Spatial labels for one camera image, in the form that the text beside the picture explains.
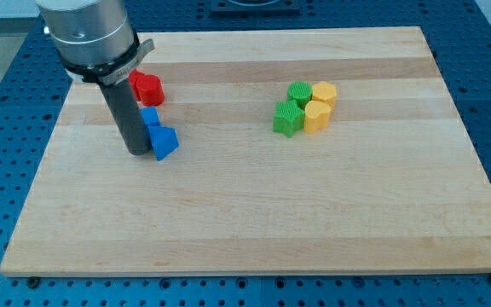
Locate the red block behind rod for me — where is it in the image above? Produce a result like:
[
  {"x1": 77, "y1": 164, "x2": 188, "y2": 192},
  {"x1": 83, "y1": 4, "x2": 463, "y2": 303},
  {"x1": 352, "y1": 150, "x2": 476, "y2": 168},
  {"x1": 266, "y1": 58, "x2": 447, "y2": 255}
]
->
[{"x1": 129, "y1": 69, "x2": 144, "y2": 101}]

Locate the blue triangular block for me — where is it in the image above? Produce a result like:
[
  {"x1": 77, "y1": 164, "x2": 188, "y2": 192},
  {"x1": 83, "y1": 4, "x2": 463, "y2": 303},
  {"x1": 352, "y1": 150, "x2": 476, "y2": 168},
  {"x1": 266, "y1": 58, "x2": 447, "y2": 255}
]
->
[{"x1": 148, "y1": 125, "x2": 179, "y2": 161}]

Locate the yellow heart block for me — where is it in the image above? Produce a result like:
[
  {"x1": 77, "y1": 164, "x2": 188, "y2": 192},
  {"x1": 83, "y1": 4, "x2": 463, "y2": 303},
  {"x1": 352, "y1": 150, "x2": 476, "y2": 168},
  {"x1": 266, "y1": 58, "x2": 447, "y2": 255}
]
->
[{"x1": 303, "y1": 101, "x2": 332, "y2": 134}]

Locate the yellow hexagon block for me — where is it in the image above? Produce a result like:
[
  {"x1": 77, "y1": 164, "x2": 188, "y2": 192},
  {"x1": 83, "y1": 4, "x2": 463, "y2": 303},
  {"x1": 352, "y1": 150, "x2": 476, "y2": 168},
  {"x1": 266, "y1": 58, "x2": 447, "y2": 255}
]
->
[{"x1": 312, "y1": 81, "x2": 338, "y2": 110}]

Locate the wooden board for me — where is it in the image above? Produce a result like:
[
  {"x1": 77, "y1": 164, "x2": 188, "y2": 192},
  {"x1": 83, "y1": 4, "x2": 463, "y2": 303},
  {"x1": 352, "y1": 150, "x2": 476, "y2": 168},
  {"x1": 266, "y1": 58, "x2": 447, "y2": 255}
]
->
[{"x1": 0, "y1": 26, "x2": 491, "y2": 277}]

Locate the red cylinder block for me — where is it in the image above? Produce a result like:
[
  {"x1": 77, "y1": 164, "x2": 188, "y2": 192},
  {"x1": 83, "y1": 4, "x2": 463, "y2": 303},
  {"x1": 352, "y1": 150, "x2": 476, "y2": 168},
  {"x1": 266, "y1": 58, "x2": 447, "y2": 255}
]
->
[{"x1": 136, "y1": 74, "x2": 165, "y2": 107}]

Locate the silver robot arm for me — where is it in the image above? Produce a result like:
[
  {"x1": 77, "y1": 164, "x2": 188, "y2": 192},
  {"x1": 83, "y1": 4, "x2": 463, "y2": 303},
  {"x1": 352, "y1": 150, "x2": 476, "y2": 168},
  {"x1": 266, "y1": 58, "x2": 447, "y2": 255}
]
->
[{"x1": 36, "y1": 0, "x2": 155, "y2": 86}]

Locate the green star block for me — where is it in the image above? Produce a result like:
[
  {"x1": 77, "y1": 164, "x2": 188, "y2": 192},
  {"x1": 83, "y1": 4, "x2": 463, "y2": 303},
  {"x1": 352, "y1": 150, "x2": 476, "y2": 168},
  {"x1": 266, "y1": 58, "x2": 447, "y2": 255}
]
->
[{"x1": 273, "y1": 100, "x2": 305, "y2": 138}]

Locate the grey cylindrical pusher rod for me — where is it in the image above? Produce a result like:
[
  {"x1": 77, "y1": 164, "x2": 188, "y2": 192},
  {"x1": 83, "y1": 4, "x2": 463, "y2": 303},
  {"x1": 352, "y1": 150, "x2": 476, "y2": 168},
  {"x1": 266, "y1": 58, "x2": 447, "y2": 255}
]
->
[{"x1": 100, "y1": 80, "x2": 152, "y2": 155}]

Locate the green cylinder block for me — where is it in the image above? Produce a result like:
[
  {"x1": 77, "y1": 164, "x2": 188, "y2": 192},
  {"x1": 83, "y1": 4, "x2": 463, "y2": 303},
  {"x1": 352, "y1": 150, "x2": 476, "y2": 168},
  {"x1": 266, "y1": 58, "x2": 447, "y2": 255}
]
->
[{"x1": 287, "y1": 81, "x2": 313, "y2": 109}]

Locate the blue cube block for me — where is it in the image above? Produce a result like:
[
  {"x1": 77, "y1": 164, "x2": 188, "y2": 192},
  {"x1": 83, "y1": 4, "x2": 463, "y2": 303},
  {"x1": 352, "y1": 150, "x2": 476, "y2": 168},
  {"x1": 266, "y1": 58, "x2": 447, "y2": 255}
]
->
[{"x1": 140, "y1": 107, "x2": 161, "y2": 126}]

